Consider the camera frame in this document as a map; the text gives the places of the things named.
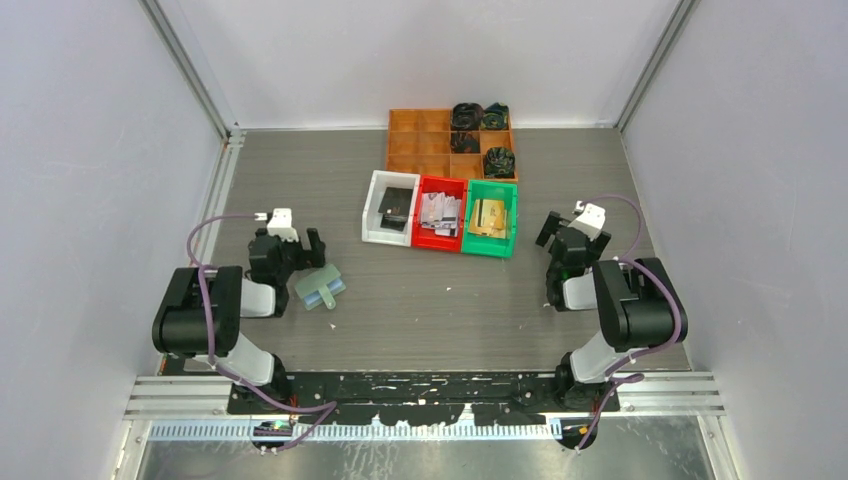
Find green card holder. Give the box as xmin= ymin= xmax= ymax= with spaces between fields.
xmin=295 ymin=264 xmax=346 ymax=311

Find green plastic bin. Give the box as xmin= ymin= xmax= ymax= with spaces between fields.
xmin=461 ymin=180 xmax=518 ymax=259

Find white plastic bin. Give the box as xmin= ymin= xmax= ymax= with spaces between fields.
xmin=361 ymin=170 xmax=420 ymax=247

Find red plastic bin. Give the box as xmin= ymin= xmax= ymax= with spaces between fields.
xmin=411 ymin=176 xmax=468 ymax=253

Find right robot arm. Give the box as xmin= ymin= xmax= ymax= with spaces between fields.
xmin=536 ymin=206 xmax=688 ymax=411

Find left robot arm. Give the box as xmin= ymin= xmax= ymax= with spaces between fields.
xmin=152 ymin=228 xmax=326 ymax=413

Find gold cards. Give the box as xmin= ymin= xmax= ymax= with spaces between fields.
xmin=467 ymin=198 xmax=507 ymax=239

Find black cards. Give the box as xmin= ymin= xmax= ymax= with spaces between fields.
xmin=378 ymin=187 xmax=413 ymax=232

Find white silver cards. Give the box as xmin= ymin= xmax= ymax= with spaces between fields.
xmin=418 ymin=192 xmax=461 ymax=237

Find dark green rolled item bottom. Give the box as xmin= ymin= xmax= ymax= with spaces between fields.
xmin=483 ymin=147 xmax=516 ymax=179

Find dark rolled item middle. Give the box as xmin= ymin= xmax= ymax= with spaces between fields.
xmin=450 ymin=131 xmax=481 ymax=154

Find dark green rolled item top-right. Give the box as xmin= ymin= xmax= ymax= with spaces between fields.
xmin=480 ymin=102 xmax=510 ymax=131

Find black rolled item top-left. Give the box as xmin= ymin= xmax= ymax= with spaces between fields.
xmin=450 ymin=102 xmax=484 ymax=131

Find orange compartment tray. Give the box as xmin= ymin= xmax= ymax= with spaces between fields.
xmin=385 ymin=107 xmax=519 ymax=183

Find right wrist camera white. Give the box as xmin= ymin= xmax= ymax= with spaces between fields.
xmin=569 ymin=201 xmax=606 ymax=241

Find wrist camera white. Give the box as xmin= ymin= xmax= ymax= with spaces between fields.
xmin=254 ymin=208 xmax=300 ymax=243
xmin=569 ymin=201 xmax=606 ymax=241

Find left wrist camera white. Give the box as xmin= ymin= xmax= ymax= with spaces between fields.
xmin=254 ymin=208 xmax=300 ymax=243

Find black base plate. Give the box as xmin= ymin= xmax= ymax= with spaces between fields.
xmin=227 ymin=368 xmax=608 ymax=427

